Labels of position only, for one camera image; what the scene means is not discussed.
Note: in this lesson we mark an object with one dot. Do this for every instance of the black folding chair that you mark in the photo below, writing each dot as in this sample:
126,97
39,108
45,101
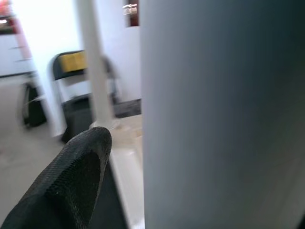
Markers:
57,69

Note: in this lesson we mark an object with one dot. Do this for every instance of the white plastic table leg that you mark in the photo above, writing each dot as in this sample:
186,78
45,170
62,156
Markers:
214,119
97,71

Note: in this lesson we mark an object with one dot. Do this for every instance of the dark wall shelf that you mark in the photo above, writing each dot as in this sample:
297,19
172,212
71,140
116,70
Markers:
133,19

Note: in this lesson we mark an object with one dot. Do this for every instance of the red frame rack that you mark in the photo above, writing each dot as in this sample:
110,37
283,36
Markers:
21,35

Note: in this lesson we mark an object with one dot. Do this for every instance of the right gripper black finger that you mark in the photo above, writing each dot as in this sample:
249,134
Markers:
66,186

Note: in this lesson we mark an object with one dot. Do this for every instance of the dark floor bag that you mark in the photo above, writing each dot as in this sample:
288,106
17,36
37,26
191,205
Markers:
34,107

